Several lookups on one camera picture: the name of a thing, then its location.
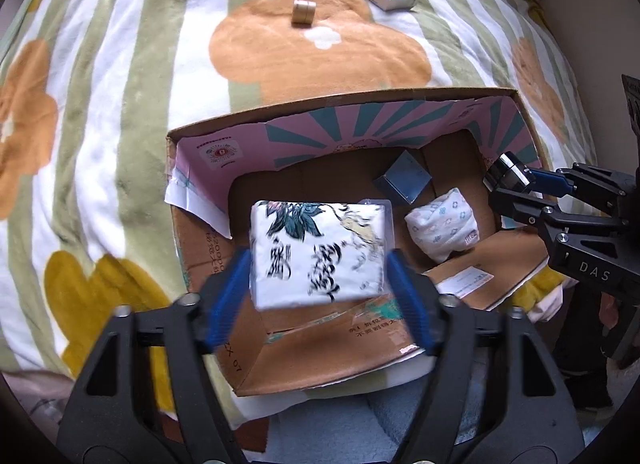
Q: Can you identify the pink quilt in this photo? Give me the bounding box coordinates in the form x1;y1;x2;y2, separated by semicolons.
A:
0;369;76;440

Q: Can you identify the white printed tissue pack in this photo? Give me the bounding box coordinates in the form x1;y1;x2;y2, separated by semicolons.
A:
249;199;393;311

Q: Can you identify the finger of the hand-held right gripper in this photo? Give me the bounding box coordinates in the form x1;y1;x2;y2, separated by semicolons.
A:
525;163;633;210
487;184;628;241

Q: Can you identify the small square box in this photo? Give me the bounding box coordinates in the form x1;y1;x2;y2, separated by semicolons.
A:
372;150;433;205

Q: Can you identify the light blue fluffy mat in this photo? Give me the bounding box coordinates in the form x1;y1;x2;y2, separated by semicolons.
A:
267;364;506;464

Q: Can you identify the striped floral blanket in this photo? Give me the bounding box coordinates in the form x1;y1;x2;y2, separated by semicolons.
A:
0;0;586;415

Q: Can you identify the brown tape roll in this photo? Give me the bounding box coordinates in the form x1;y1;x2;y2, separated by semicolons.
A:
291;0;316;26

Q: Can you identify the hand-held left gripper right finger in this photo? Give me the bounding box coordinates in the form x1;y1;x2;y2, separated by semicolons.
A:
386;249;586;464

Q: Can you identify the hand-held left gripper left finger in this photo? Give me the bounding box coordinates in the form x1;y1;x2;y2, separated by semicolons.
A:
56;247;253;464

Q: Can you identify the cardboard box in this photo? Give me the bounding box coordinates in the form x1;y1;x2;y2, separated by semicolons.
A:
164;87;563;397

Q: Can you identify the black round jar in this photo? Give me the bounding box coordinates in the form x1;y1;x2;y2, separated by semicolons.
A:
482;151;536;195

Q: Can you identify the white patterned soft packet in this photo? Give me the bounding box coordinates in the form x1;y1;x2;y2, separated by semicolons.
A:
404;187;481;262

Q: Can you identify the clear plastic case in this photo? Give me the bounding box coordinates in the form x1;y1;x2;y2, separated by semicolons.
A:
362;198;396;245

